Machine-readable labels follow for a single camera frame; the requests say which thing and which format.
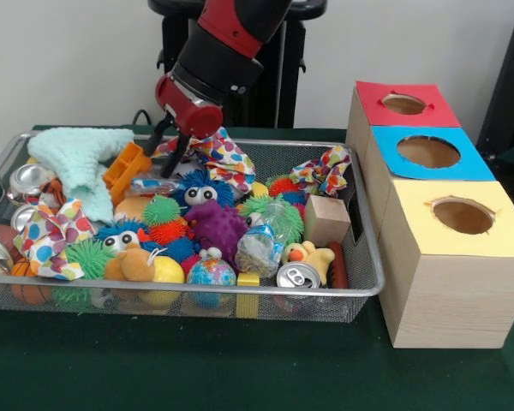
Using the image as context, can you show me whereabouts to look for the polka-dot colourful cloth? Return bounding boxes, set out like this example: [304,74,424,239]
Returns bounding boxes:
[12,197,96,282]
[152,126,257,194]

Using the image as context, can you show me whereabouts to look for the dark green tablecloth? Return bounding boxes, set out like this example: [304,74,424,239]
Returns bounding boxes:
[0,123,514,411]

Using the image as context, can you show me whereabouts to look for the purple spiky rubber toy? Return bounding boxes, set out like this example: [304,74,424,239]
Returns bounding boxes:
[182,200,250,269]

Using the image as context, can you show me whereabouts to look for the metal mesh bin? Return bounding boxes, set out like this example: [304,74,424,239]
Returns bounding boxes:
[0,131,386,325]

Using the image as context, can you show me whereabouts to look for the mint waffle cloth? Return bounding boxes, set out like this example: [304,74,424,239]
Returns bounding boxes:
[27,127,134,222]

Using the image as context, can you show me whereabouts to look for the clear plastic bottle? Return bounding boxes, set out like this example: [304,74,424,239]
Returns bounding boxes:
[129,176,182,196]

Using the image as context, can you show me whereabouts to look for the orange plastic block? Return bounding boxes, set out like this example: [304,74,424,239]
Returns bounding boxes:
[102,141,153,206]

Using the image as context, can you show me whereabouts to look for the clear bottle with blue label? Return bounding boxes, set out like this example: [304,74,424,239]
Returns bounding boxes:
[234,200,293,275]

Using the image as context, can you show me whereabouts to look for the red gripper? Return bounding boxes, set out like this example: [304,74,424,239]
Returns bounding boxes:
[143,73,224,179]

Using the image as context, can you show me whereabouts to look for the silver drink can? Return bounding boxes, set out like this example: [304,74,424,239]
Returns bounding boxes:
[276,260,321,289]

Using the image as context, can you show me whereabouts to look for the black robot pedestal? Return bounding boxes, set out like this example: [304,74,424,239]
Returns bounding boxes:
[147,0,329,129]

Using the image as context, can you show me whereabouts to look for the globe print ball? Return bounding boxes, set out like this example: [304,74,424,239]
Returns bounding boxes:
[186,256,237,287]

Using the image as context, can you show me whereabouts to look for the wooden three-hole box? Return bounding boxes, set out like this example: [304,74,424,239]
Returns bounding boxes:
[345,80,514,350]

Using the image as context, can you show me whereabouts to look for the brown teddy bear plush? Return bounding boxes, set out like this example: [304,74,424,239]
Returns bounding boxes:
[105,242,158,283]

